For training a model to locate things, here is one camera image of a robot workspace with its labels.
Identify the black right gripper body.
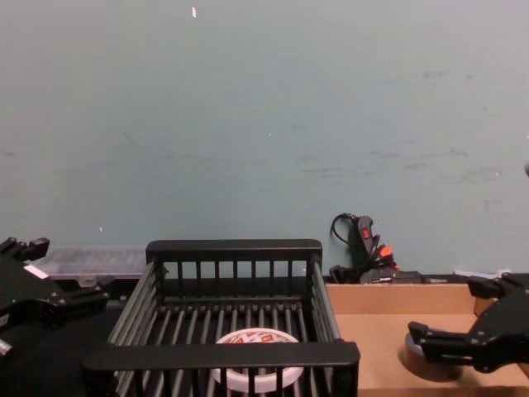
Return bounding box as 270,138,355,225
468,284,529,375

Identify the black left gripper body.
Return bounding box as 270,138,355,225
0,253,68,332

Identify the roll of silver tape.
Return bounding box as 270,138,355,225
402,332,466,371

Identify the roll of white tape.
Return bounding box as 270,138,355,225
212,328,306,394

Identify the small white plastic piece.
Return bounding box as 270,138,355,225
454,267,512,278

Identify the clear plastic case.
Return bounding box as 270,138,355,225
35,244,150,287

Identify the shallow brown cardboard tray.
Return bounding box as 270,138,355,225
325,282,529,397

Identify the black rack with steel bars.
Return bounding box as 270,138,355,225
80,238,361,397

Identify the black corded tool red switch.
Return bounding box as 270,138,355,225
349,213,427,285

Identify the black power cord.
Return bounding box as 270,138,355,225
329,212,400,285

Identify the plain pale wall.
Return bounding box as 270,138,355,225
0,0,529,277

